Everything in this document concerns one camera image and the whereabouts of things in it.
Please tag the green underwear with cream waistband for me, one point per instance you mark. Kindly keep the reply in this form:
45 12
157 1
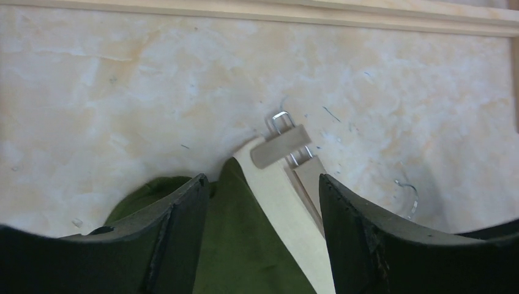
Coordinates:
259 237

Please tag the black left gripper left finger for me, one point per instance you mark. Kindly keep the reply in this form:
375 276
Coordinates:
154 250

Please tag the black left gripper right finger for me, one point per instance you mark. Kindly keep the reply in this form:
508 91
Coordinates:
373 250

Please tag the beige clip hanger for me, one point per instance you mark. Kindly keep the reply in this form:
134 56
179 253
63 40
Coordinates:
292 142

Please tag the light wooden clothes rack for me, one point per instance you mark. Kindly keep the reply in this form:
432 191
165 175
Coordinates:
419 16

